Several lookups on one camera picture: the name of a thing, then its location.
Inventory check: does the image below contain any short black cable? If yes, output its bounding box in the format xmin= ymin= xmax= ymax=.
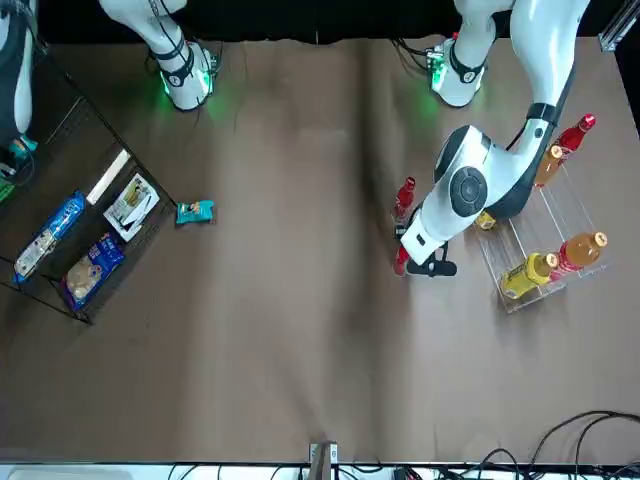
xmin=478 ymin=447 xmax=524 ymax=471

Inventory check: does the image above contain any black wire shelf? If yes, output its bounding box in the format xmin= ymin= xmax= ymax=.
xmin=0 ymin=42 xmax=180 ymax=326

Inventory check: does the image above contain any teal chips packet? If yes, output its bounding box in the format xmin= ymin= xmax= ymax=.
xmin=174 ymin=199 xmax=216 ymax=227
xmin=8 ymin=135 xmax=39 ymax=157

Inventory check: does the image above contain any aluminium frame profile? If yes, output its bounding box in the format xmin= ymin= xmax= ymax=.
xmin=597 ymin=0 xmax=640 ymax=52

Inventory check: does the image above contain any white snack packet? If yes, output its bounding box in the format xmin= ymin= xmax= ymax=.
xmin=103 ymin=172 xmax=162 ymax=244

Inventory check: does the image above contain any blue cookie bag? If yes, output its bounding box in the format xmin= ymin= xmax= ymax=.
xmin=60 ymin=232 xmax=126 ymax=312

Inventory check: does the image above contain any clear acrylic shelf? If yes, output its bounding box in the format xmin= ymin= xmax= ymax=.
xmin=472 ymin=148 xmax=615 ymax=315

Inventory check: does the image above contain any orange drink bottle red label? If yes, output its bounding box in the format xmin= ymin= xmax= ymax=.
xmin=532 ymin=144 xmax=566 ymax=190
xmin=548 ymin=230 xmax=610 ymax=282

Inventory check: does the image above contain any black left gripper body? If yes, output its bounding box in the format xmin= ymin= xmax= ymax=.
xmin=405 ymin=243 xmax=458 ymax=280

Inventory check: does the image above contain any long black cable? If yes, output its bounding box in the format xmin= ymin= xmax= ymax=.
xmin=529 ymin=409 xmax=640 ymax=469

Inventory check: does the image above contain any aluminium camera post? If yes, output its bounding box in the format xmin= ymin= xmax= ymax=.
xmin=308 ymin=440 xmax=339 ymax=480

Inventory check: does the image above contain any red cola bottle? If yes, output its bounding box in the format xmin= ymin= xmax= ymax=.
xmin=552 ymin=113 xmax=598 ymax=155
xmin=391 ymin=246 xmax=412 ymax=278
xmin=391 ymin=175 xmax=418 ymax=224

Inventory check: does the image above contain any white label strip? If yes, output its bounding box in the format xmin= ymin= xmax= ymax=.
xmin=85 ymin=148 xmax=132 ymax=205

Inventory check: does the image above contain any long blue biscuit packet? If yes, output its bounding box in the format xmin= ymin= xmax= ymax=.
xmin=12 ymin=189 xmax=87 ymax=287

